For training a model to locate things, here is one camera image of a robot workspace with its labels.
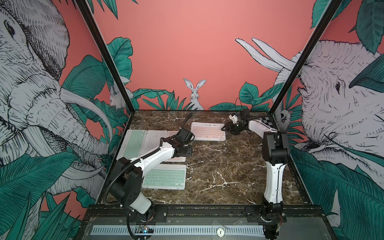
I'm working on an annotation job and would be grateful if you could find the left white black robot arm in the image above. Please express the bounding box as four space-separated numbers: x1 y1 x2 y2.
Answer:
102 139 193 215

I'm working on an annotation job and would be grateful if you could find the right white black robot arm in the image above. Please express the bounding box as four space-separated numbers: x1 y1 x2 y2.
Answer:
222 115 290 223

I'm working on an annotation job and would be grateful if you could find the left pink keyboard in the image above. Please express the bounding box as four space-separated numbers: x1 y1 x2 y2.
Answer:
165 131 186 163

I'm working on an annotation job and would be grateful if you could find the black white checkerboard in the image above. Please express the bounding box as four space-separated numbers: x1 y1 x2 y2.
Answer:
259 117 277 130

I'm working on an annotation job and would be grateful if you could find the near green keyboard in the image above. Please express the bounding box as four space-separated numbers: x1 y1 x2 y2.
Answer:
142 164 187 190

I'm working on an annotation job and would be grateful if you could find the green keyboard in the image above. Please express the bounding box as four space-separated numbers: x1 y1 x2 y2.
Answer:
116 130 148 160
142 164 187 190

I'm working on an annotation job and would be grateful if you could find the left white keyboard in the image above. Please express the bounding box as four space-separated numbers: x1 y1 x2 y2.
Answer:
140 130 168 155

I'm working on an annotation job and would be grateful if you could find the far left green keyboard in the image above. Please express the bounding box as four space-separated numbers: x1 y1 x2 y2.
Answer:
116 130 148 160

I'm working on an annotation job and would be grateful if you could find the small electronics board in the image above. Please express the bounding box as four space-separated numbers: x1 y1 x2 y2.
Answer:
137 226 155 235

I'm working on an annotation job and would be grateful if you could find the round silver lock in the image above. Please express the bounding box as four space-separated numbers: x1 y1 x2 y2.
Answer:
217 228 225 238

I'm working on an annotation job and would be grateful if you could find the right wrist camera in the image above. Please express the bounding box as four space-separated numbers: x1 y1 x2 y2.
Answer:
229 109 251 124

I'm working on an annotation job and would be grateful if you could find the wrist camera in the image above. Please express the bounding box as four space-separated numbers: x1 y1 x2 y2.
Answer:
229 109 251 124
176 128 195 145

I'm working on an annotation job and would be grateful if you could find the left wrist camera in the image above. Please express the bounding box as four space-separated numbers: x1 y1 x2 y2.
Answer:
176 128 195 145

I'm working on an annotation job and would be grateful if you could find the black front mounting rail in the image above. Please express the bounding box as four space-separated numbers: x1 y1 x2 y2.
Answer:
83 205 326 224

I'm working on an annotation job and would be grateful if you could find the white slotted cable duct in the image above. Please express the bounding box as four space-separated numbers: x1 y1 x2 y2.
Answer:
90 225 265 237

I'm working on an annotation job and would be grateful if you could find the right black frame post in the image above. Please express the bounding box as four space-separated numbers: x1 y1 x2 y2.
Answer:
269 0 342 115

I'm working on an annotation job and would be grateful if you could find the black frame post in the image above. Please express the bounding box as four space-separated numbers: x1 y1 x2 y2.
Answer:
76 0 135 115
269 0 342 115

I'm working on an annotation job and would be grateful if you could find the left black frame post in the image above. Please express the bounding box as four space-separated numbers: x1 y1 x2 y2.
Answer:
76 0 135 115

